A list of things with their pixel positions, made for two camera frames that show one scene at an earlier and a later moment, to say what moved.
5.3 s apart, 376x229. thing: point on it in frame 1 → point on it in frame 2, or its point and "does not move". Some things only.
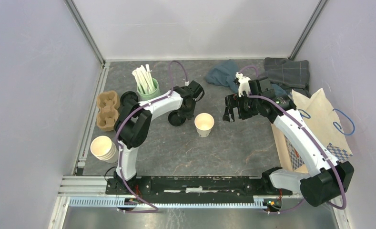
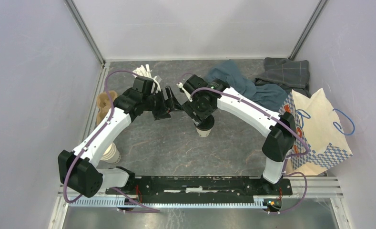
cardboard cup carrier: (107, 118) does not move
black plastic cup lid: (176, 119) → (207, 124)
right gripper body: (247, 106) → (197, 106)
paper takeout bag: (319, 116) does not move
